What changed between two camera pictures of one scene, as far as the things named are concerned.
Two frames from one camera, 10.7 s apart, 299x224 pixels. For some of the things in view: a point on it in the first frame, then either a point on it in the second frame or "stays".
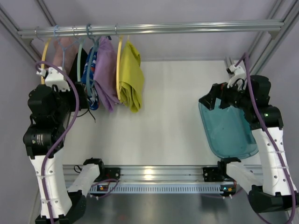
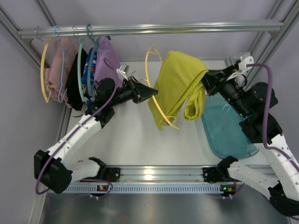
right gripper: x=215 y=94 → x=212 y=82
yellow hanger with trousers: x=119 y=91 → x=148 y=81
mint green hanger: x=81 y=41 stays
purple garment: x=105 y=80 stays
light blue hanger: x=63 y=49 stays
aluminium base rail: x=158 y=173 stays
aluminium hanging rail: x=97 y=30 stays
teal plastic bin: x=228 y=133 stays
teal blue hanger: x=95 y=43 stays
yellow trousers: x=132 y=79 → x=181 y=80
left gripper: x=79 y=97 → x=135 y=92
